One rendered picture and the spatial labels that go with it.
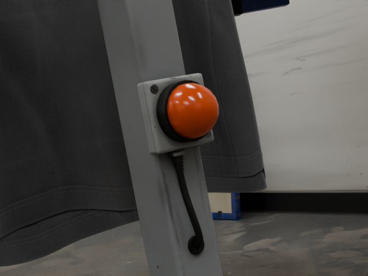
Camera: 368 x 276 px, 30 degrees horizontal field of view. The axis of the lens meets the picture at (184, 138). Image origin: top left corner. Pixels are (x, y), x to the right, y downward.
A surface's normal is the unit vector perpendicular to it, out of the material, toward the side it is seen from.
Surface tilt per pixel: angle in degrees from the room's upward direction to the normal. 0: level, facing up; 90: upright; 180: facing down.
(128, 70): 90
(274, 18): 90
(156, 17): 90
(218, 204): 78
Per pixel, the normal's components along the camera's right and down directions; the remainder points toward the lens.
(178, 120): -0.44, 0.29
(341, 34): -0.79, 0.18
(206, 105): 0.40, -0.20
